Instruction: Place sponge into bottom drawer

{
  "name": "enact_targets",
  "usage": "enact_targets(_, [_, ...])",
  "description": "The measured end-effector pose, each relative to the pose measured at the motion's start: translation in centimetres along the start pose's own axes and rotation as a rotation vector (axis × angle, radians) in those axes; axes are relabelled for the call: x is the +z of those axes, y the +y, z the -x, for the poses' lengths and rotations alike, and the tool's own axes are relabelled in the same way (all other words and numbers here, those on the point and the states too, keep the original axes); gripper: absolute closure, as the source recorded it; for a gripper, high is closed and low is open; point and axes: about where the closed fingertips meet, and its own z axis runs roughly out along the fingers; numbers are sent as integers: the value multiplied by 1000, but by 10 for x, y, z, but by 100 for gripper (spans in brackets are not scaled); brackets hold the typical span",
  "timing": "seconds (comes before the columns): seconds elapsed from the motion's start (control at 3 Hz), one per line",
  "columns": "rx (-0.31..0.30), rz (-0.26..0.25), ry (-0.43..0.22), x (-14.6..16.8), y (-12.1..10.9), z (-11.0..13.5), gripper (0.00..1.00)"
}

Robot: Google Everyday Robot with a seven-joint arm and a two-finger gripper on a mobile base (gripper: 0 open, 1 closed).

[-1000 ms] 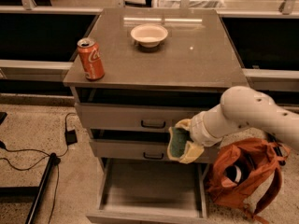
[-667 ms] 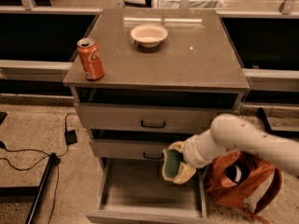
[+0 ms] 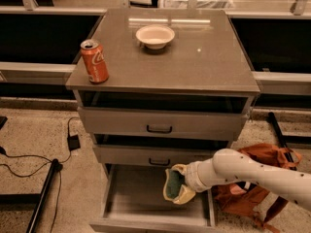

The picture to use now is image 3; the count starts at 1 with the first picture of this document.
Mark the middle grey drawer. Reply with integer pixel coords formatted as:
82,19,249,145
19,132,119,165
93,146,216,167

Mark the top grey drawer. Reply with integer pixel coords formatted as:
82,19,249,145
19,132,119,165
78,107,248,141

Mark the black power adapter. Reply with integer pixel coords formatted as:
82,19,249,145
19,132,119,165
67,135,81,151

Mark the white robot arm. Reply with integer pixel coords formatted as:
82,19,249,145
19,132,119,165
163,149,311,211

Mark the green and yellow sponge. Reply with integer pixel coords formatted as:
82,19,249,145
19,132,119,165
165,169,184,199

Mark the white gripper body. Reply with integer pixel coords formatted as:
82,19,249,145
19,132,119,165
185,161,210,192

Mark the black cable on floor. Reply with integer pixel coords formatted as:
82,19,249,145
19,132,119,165
0,116,81,233

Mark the black stand leg left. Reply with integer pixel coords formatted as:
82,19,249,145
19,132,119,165
0,159,62,233

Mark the white bowl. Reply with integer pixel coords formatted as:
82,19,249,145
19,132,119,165
136,25,175,50

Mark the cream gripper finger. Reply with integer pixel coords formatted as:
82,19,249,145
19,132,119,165
165,165,187,183
163,181,196,205

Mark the metal railing frame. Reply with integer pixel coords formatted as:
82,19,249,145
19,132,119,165
1,0,310,95

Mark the black stand leg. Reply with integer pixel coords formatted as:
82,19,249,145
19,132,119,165
0,159,62,233
268,112,296,170

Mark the black stand leg right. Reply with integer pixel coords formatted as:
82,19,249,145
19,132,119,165
268,112,296,170

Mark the grey three-drawer cabinet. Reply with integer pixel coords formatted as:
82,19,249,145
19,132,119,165
65,7,261,233

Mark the orange backpack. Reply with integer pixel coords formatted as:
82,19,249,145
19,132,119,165
212,143,302,233

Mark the red cola can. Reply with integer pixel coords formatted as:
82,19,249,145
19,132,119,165
81,39,109,83

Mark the bottom grey open drawer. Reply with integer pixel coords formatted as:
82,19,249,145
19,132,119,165
90,165,218,233

